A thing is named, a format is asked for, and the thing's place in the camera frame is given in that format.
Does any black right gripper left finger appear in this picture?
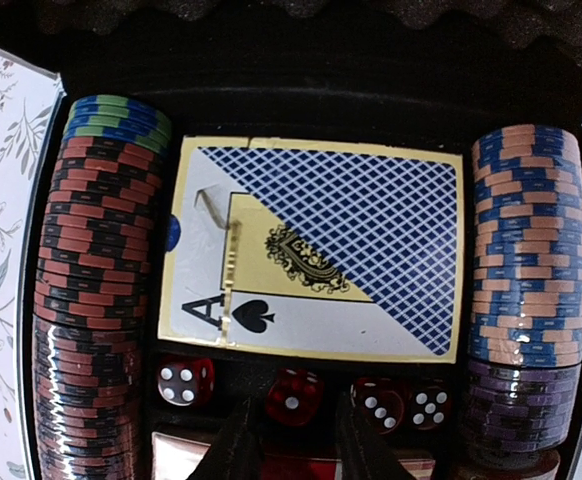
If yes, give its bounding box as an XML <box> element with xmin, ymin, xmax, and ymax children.
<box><xmin>188</xmin><ymin>398</ymin><xmax>262</xmax><ymax>480</ymax></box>

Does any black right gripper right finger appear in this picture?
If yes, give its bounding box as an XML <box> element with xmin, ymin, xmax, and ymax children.
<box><xmin>335</xmin><ymin>393</ymin><xmax>404</xmax><ymax>480</ymax></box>

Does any red die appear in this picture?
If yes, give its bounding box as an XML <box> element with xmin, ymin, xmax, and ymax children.
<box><xmin>157</xmin><ymin>356</ymin><xmax>215</xmax><ymax>407</ymax></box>
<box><xmin>265</xmin><ymin>368</ymin><xmax>325</xmax><ymax>427</ymax></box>

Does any aluminium poker case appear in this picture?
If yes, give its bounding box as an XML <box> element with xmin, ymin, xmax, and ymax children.
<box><xmin>17</xmin><ymin>1</ymin><xmax>582</xmax><ymax>479</ymax></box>

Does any red playing card deck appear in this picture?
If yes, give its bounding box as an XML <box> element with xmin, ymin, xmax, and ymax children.
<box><xmin>152</xmin><ymin>432</ymin><xmax>436</xmax><ymax>479</ymax></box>

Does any red white chip stack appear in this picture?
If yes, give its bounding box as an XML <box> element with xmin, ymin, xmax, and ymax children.
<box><xmin>449</xmin><ymin>447</ymin><xmax>561</xmax><ymax>480</ymax></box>

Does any purple chip stack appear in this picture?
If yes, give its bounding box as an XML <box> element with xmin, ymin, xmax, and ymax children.
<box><xmin>459</xmin><ymin>360</ymin><xmax>580</xmax><ymax>453</ymax></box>

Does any blue playing card deck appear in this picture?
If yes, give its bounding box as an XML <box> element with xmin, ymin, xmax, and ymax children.
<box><xmin>157</xmin><ymin>136</ymin><xmax>465</xmax><ymax>364</ymax></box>

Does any red black chip stack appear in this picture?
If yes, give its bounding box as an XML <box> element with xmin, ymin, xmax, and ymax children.
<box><xmin>31</xmin><ymin>132</ymin><xmax>165</xmax><ymax>479</ymax></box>

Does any blue orange chip stack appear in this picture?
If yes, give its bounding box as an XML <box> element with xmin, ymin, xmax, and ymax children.
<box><xmin>468</xmin><ymin>124</ymin><xmax>582</xmax><ymax>369</ymax></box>

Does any green chip stack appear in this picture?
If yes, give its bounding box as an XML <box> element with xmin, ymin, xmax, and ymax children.
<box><xmin>63</xmin><ymin>94</ymin><xmax>172</xmax><ymax>156</ymax></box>

